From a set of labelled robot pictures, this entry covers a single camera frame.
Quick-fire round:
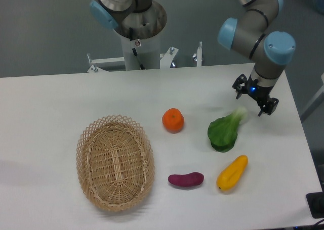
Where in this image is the green bok choy vegetable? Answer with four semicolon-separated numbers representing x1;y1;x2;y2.
207;107;248;153

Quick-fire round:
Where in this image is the purple sweet potato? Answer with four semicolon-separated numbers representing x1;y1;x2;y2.
168;172;205;188

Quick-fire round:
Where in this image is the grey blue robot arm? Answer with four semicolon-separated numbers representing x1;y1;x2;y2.
90;0;296;115

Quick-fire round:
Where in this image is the yellow papaya fruit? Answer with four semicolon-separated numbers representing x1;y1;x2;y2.
216;155;249;191

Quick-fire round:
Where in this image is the orange tangerine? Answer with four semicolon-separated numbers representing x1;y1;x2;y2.
162;108;185;133

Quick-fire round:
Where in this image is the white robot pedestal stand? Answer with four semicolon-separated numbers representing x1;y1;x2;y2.
86;0;205;73

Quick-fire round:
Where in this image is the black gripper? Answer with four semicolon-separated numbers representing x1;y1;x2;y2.
232;74;279;116

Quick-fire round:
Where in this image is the black device at table edge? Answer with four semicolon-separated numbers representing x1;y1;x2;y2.
306;192;323;219

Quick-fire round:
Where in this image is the woven wicker basket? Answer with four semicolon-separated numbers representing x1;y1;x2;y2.
76;115;155;212

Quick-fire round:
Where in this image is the black cable on pedestal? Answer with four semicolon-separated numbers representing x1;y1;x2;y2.
129;27;145;70

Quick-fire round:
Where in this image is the white table leg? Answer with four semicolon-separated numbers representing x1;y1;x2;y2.
300;74;323;123

